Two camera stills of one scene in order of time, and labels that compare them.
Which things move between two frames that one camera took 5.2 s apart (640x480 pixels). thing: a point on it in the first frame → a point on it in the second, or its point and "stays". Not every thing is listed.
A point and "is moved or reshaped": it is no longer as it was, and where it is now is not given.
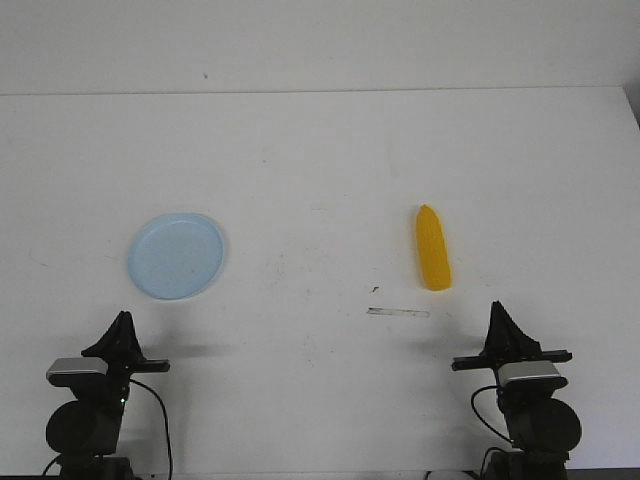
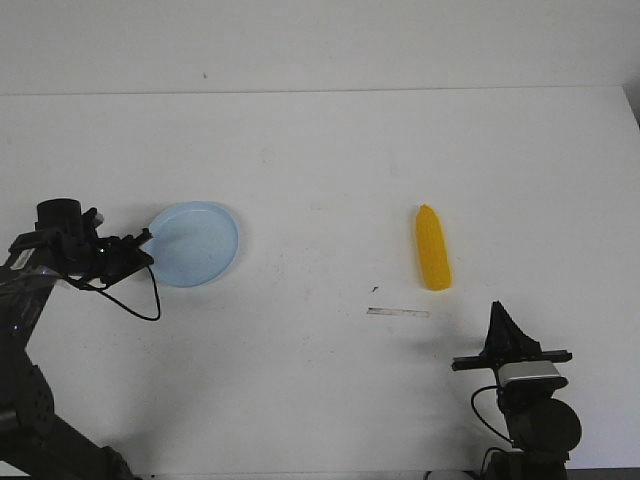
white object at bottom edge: x=449 y=475 stays
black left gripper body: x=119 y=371 → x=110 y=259
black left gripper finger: x=118 y=341 → x=129 y=243
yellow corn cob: x=433 y=254 stays
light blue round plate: x=175 y=256 is moved or reshaped
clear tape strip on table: x=385 y=311 stays
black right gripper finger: x=499 y=340 stays
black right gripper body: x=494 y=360 stays
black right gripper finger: x=506 y=339 stays
